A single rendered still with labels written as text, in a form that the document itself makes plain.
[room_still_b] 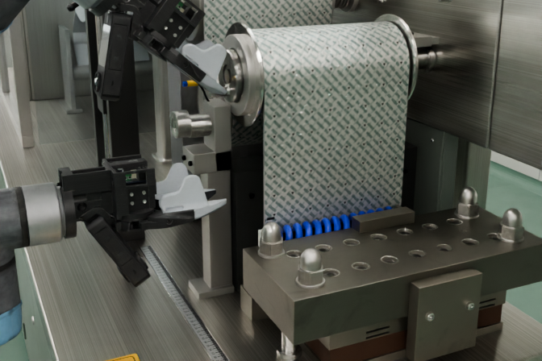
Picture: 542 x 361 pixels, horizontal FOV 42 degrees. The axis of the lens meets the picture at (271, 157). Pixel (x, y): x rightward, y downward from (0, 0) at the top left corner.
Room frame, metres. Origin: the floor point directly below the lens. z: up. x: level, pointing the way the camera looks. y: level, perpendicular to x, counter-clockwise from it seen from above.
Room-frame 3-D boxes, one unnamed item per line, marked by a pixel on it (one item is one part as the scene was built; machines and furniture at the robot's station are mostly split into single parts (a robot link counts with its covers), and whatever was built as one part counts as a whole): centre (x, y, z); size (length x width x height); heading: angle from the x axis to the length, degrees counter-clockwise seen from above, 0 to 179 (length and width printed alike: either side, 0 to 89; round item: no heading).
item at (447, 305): (0.82, -0.23, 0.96); 0.10 x 0.03 x 0.11; 114
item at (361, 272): (0.89, -0.18, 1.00); 0.40 x 0.16 x 0.06; 114
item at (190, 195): (0.87, 0.10, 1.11); 0.09 x 0.03 x 0.06; 105
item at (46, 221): (0.82, 0.28, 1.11); 0.08 x 0.05 x 0.08; 24
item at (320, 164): (0.99, -0.10, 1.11); 0.23 x 0.01 x 0.18; 114
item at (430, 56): (1.11, -0.22, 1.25); 0.07 x 0.04 x 0.04; 114
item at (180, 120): (0.99, 0.13, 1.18); 0.04 x 0.02 x 0.04; 24
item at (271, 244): (0.87, 0.00, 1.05); 0.04 x 0.04 x 0.04
